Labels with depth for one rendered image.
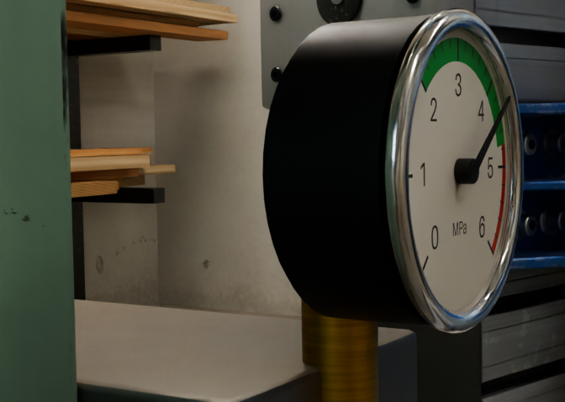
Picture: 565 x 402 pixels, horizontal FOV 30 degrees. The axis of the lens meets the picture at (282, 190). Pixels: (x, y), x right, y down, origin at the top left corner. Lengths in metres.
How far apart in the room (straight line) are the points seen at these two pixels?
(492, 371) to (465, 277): 0.39
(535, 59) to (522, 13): 0.03
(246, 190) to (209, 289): 0.42
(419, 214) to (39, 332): 0.07
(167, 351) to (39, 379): 0.04
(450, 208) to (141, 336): 0.09
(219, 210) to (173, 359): 3.76
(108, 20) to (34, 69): 3.00
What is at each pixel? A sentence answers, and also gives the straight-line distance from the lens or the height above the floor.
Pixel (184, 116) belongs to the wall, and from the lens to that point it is 4.07.
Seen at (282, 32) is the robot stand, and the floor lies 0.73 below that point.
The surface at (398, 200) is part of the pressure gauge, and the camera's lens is 0.18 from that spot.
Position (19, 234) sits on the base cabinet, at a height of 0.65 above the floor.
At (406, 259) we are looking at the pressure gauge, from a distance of 0.18.
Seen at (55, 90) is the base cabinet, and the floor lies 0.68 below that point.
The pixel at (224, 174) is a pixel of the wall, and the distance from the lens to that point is 3.97.
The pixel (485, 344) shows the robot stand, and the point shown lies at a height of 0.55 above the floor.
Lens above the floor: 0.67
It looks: 3 degrees down
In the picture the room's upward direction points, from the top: 1 degrees counter-clockwise
